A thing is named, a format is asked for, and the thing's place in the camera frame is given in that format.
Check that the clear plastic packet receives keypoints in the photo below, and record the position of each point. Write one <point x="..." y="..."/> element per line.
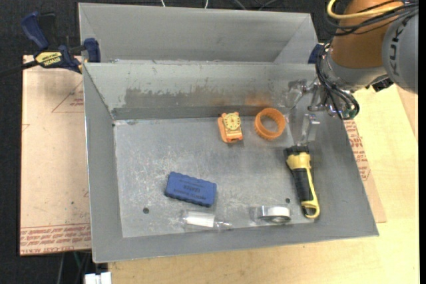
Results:
<point x="199" y="219"/>

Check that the yellow and black flashlight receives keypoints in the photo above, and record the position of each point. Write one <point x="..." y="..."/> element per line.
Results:
<point x="304" y="179"/>

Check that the blue board eraser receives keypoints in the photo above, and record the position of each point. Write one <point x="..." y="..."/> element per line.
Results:
<point x="190" y="189"/>

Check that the grey metal bin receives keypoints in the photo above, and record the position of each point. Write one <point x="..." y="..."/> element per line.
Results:
<point x="199" y="163"/>

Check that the black cylinder on white bracket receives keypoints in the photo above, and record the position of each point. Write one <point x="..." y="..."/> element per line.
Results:
<point x="382" y="84"/>

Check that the brown cardboard board, red print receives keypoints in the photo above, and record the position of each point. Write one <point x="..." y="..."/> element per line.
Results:
<point x="53" y="159"/>

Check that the silver and white tape roll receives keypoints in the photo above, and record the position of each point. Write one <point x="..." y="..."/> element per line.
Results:
<point x="274" y="212"/>

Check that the orange toy clock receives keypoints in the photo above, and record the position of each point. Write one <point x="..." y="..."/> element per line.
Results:
<point x="230" y="128"/>

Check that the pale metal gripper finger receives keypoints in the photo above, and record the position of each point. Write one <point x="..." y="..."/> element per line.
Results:
<point x="307" y="129"/>
<point x="296" y="93"/>

